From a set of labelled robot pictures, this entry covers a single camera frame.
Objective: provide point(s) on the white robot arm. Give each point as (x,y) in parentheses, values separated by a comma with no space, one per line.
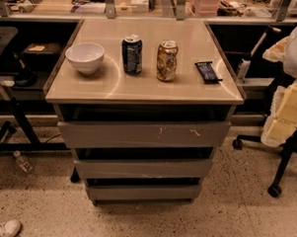
(282,121)

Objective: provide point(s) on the blue soda can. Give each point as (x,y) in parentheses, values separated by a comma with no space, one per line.
(131,53)

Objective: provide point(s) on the plastic water bottle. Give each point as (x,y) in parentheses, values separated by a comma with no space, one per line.
(23,162)

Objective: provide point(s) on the black office chair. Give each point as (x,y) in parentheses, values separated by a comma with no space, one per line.
(288,148)

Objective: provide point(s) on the dark blue snack bar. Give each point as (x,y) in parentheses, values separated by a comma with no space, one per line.
(207,72)

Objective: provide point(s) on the black box under desk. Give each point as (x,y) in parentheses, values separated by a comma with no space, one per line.
(42,55)

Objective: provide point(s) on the white sneaker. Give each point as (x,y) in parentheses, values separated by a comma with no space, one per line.
(10,228)

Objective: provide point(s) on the grey bottom drawer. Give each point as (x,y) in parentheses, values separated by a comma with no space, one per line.
(143,192)

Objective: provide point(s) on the gold soda can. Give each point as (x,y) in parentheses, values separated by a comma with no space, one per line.
(167,60)

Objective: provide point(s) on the grey drawer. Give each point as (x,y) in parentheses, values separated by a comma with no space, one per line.
(142,169)
(143,134)
(143,192)

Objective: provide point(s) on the grey middle drawer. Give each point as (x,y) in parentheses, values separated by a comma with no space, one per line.
(142,169)

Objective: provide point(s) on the grey drawer cabinet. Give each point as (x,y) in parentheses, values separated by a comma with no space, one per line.
(112,95)

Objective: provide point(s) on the white bowl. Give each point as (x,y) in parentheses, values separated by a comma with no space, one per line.
(85,57)

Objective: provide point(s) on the grey top drawer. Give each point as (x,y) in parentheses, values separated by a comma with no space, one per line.
(143,134)

